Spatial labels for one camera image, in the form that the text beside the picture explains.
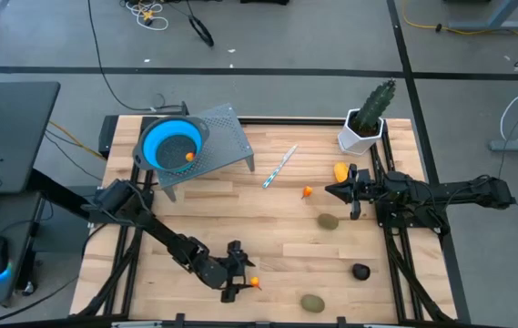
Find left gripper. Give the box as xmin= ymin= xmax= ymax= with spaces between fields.
xmin=212 ymin=240 xmax=257 ymax=304

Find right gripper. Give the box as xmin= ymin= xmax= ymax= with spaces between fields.
xmin=324 ymin=162 xmax=381 ymax=222

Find yellow mango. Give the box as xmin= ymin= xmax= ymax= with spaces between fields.
xmin=333 ymin=161 xmax=350 ymax=184

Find green-brown kiwi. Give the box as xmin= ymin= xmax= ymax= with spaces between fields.
xmin=300 ymin=293 xmax=326 ymax=314
xmin=316 ymin=212 xmax=340 ymax=231

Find dark avocado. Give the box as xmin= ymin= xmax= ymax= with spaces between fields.
xmin=351 ymin=262 xmax=371 ymax=282

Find blue collapsible colander bowl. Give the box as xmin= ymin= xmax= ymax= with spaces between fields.
xmin=131 ymin=116 xmax=210 ymax=175

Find white hexagonal plant pot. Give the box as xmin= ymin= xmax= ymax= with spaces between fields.
xmin=336 ymin=108 xmax=386 ymax=156

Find green cactus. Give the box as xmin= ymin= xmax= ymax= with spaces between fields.
xmin=353 ymin=77 xmax=397 ymax=133

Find grey perforated metal shelf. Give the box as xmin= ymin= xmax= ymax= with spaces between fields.
xmin=148 ymin=102 xmax=256 ymax=202

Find black computer desk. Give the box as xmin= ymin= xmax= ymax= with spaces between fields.
xmin=0 ymin=190 xmax=44 ymax=305

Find dark grey desk panel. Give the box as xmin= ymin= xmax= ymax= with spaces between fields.
xmin=0 ymin=81 xmax=62 ymax=196

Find black aluminium table frame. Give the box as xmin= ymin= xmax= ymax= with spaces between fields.
xmin=70 ymin=113 xmax=459 ymax=328

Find long black floor cable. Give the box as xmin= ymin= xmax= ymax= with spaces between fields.
xmin=86 ymin=0 xmax=188 ymax=114

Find long yellow floor cable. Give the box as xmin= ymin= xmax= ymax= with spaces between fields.
xmin=401 ymin=0 xmax=518 ymax=52

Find black cable loop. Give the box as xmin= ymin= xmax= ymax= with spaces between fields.
xmin=187 ymin=13 xmax=216 ymax=48

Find short yellow cable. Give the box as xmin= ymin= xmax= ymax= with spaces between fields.
xmin=47 ymin=120 xmax=106 ymax=160

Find white cable coil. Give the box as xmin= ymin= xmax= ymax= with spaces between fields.
xmin=121 ymin=0 xmax=170 ymax=32

